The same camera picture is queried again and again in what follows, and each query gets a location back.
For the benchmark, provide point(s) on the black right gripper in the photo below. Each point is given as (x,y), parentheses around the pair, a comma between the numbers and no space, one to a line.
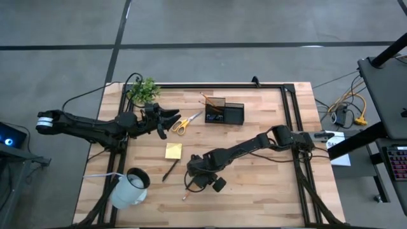
(205,171)

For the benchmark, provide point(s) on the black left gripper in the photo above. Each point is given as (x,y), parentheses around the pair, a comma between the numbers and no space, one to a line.
(151,121)

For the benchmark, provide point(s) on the orange pencil with red eraser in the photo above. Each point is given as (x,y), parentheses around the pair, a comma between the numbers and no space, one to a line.
(184,197)
(206,98)
(210,106)

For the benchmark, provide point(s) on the black mesh desk organizer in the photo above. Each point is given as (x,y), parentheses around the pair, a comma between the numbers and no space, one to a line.
(233,114)

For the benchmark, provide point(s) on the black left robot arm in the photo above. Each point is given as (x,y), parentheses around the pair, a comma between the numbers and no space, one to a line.
(79,127)

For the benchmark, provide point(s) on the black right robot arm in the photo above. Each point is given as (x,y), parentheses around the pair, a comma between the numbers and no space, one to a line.
(241,149)

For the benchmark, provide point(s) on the yellow sticky note pad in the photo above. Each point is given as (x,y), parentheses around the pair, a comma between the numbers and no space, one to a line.
(173,151)

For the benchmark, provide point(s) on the green plant in white pot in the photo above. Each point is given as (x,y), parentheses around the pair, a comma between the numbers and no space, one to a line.
(143,90)

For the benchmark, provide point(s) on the white mug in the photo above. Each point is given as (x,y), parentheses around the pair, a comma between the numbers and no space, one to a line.
(127,194)

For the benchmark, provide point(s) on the white printed paper sheet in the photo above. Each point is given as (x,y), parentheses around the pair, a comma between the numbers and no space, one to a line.
(341,160)

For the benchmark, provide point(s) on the grey metal stand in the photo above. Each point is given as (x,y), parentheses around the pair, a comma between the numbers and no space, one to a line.
(31,158)

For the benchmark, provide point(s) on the black power adapter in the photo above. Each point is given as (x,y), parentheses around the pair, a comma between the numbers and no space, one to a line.
(341,116)

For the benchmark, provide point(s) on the black computer with blue light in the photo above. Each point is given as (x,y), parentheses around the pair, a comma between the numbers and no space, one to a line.
(12,135)

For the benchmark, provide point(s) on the backlit computer keyboard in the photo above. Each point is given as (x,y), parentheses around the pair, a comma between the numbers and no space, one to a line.
(397,163)

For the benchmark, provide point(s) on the dark grey desk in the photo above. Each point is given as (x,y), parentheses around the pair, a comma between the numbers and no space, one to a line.
(388,95)

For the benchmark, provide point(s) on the black gantry pole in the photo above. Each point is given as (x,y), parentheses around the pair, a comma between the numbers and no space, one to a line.
(389,51)

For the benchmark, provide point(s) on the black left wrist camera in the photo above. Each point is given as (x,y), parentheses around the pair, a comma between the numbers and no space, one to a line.
(151,106)

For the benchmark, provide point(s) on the black aluminium table frame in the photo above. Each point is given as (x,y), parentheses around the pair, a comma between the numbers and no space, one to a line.
(178,86)

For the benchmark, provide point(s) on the black frame clamp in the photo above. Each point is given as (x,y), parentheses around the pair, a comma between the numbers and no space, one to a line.
(255,81)

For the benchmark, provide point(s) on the black and grey bracket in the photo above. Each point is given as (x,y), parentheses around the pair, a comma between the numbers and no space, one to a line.
(322,136)

